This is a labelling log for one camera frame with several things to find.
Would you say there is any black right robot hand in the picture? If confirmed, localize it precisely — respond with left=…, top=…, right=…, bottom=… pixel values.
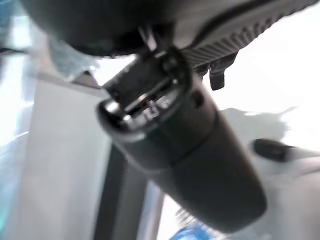
left=19, top=0, right=310, bottom=233

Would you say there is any drink bottle with blue label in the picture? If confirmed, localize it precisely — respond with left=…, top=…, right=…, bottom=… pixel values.
left=172, top=209, right=273, bottom=240

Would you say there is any dark oval object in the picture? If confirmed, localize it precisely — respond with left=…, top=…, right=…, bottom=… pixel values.
left=251, top=138, right=302, bottom=160

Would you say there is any white cabinet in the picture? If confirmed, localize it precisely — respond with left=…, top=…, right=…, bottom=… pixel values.
left=14, top=71, right=114, bottom=240

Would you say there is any grey speckled fabric item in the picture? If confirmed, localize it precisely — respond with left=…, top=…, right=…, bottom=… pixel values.
left=48, top=39, right=101, bottom=83

